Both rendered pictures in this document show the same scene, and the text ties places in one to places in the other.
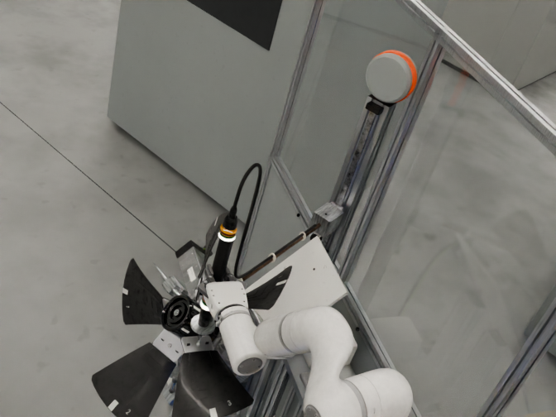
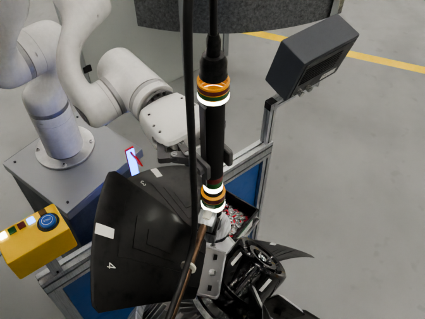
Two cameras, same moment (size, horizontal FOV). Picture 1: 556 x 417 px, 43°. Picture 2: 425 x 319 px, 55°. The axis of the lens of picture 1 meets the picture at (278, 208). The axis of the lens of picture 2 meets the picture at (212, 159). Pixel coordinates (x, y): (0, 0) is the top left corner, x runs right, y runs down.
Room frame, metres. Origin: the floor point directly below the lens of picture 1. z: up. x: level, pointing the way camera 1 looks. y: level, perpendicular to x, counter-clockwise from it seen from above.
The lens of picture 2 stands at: (1.83, 0.04, 1.96)
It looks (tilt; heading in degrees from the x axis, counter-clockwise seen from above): 50 degrees down; 171
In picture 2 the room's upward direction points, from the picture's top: straight up
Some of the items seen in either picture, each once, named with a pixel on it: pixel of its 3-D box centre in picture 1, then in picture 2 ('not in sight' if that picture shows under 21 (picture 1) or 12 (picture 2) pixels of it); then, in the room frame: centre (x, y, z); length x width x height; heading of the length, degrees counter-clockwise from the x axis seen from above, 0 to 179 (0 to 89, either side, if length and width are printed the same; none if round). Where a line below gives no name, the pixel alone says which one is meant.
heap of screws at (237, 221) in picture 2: not in sight; (219, 225); (1.16, 0.17, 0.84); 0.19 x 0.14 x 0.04; 134
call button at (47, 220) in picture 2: not in sight; (47, 221); (1.22, -0.29, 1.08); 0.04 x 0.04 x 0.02
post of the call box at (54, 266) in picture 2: not in sight; (49, 259); (1.25, -0.33, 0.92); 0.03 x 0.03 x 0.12; 29
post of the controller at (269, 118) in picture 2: not in sight; (268, 121); (0.85, 0.40, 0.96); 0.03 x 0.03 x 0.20; 29
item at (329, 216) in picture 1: (327, 219); not in sight; (1.98, -0.17, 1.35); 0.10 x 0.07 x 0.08; 154
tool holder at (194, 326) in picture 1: (208, 312); (211, 218); (1.43, 0.10, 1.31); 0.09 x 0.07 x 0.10; 154
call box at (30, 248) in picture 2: not in sight; (37, 241); (1.25, -0.33, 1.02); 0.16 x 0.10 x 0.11; 119
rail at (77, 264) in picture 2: not in sight; (170, 206); (1.06, 0.02, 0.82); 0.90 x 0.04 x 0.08; 119
